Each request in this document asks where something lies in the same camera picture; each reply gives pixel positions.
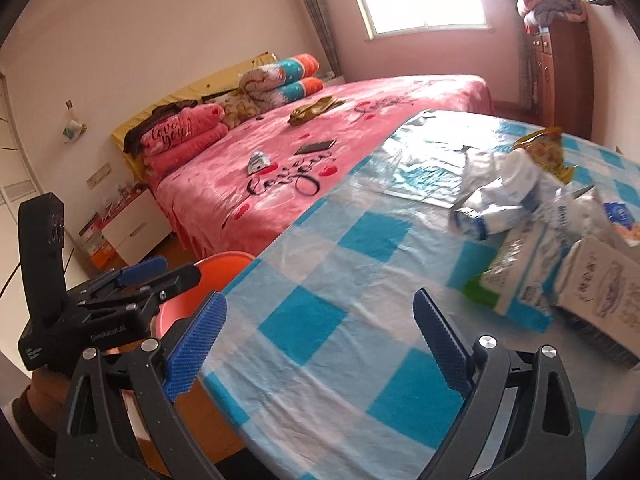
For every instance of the orange and white box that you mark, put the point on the orange and white box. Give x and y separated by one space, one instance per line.
97 245

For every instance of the rolled floral quilt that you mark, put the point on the rolled floral quilt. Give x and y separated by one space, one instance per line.
257 82

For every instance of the grey checked curtain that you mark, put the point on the grey checked curtain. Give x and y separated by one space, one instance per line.
320 20

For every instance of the pink printed bedspread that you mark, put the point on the pink printed bedspread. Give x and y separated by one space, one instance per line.
210 202

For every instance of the folded plain pink blanket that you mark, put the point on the folded plain pink blanket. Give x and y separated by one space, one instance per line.
190 152

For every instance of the orange plastic stool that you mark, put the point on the orange plastic stool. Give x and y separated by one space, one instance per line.
176 314

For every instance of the folded pink printed blanket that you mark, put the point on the folded pink printed blanket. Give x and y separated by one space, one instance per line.
175 130

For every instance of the plastic bag hanging on wall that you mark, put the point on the plastic bag hanging on wall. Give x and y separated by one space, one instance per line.
72 127

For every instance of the folded grey and red blanket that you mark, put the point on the folded grey and red blanket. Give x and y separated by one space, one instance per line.
550 7

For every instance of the blue checkered tablecloth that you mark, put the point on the blue checkered tablecloth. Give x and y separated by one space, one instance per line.
320 320

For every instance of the clear plastic bag blue print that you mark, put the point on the clear plastic bag blue print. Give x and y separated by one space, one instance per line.
600 205

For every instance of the white wall switch plate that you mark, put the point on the white wall switch plate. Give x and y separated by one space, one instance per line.
99 174

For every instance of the white and blue bag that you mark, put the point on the white and blue bag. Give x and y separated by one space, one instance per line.
495 195

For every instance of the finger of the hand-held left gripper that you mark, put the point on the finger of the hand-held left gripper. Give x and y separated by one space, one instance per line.
145 270
170 285

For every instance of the teal and orange bolster pillow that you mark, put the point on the teal and orange bolster pillow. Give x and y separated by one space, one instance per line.
297 64
302 89

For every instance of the black smartphone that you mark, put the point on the black smartphone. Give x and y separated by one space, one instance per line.
315 147

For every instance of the yellow headboard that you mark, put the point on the yellow headboard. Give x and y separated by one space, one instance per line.
200 85

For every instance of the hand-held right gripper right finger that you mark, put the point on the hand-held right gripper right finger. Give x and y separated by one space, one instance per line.
442 345

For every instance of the gold shiny cloth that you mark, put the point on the gold shiny cloth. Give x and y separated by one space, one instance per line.
312 110

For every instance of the white printed paper carton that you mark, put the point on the white printed paper carton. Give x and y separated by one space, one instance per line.
600 290

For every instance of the person's left forearm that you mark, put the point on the person's left forearm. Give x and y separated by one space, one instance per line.
42 400

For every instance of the white nightstand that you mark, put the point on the white nightstand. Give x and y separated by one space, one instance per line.
135 230

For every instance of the yellow snack bag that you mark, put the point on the yellow snack bag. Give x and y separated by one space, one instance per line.
545 150

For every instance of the white panelled door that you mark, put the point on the white panelled door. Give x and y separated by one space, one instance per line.
17 185

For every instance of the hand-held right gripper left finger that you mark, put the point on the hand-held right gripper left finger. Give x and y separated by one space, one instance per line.
195 345

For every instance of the grey wet wipes packet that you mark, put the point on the grey wet wipes packet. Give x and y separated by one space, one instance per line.
515 270

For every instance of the small blue and white packet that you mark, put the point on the small blue and white packet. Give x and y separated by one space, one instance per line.
258 164

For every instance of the brown wooden cabinet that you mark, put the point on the brown wooden cabinet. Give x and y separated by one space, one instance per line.
562 80

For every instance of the beige floral pillow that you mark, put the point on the beige floral pillow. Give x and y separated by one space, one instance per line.
237 110

